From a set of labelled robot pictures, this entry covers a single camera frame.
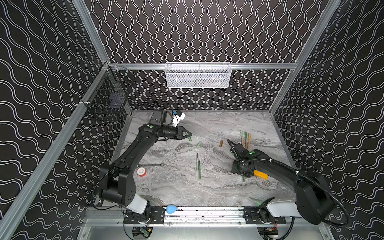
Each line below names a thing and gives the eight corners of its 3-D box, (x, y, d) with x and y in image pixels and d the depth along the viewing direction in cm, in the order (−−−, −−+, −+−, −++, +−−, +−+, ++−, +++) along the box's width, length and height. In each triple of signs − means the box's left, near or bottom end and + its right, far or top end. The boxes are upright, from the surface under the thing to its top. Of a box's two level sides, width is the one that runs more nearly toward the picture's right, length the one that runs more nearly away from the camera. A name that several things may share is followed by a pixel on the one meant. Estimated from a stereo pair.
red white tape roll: (136, 176, 89) (135, 175, 87) (138, 168, 92) (137, 167, 91) (146, 176, 89) (145, 175, 87) (147, 168, 92) (146, 167, 91)
